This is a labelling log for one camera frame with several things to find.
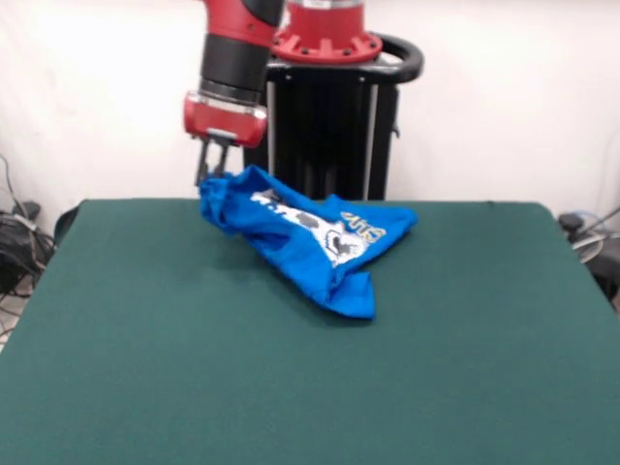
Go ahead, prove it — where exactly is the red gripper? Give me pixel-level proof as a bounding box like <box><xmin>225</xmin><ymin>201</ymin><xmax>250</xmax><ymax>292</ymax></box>
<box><xmin>182</xmin><ymin>90</ymin><xmax>268</xmax><ymax>188</ymax></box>

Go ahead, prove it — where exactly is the blue printed t-shirt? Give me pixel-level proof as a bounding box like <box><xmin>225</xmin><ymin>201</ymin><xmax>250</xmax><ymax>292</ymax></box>
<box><xmin>198</xmin><ymin>165</ymin><xmax>420</xmax><ymax>321</ymax></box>

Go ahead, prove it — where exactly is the dark green table cloth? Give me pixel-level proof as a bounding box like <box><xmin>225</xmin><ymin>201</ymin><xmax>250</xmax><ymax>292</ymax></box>
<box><xmin>0</xmin><ymin>198</ymin><xmax>620</xmax><ymax>465</ymax></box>

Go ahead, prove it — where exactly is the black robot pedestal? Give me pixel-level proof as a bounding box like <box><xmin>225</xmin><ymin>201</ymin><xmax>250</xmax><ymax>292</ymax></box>
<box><xmin>241</xmin><ymin>31</ymin><xmax>425</xmax><ymax>201</ymax></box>

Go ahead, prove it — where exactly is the black cable tangle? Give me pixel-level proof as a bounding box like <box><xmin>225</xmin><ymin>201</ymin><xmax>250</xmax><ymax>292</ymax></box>
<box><xmin>556</xmin><ymin>207</ymin><xmax>620</xmax><ymax>311</ymax></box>
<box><xmin>0</xmin><ymin>154</ymin><xmax>57</xmax><ymax>340</ymax></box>

